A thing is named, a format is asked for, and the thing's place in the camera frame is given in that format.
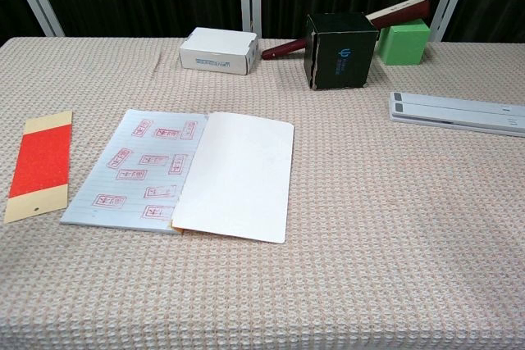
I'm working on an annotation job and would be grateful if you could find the orange cover lined notebook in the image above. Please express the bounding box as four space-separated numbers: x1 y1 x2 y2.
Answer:
59 108 295 244

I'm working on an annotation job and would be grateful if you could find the red and yellow bookmark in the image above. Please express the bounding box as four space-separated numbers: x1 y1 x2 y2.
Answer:
3 110 74 225

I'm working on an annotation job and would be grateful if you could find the white cardboard box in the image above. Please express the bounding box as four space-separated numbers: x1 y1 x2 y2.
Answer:
178 26 259 76

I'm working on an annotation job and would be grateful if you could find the black cardboard box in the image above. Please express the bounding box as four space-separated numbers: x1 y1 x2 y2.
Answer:
303 11 380 91

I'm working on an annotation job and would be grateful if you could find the beige waffle tablecloth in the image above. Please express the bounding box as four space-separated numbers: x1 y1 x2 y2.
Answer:
0 36 525 350

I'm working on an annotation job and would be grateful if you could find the green foam block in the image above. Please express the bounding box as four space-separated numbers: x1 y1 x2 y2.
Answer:
376 24 431 66

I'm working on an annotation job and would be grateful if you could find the white folding stand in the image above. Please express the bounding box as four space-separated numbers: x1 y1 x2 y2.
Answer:
388 91 525 139

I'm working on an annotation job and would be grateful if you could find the dark red wooden stick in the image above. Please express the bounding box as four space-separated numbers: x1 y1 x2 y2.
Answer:
261 0 431 61

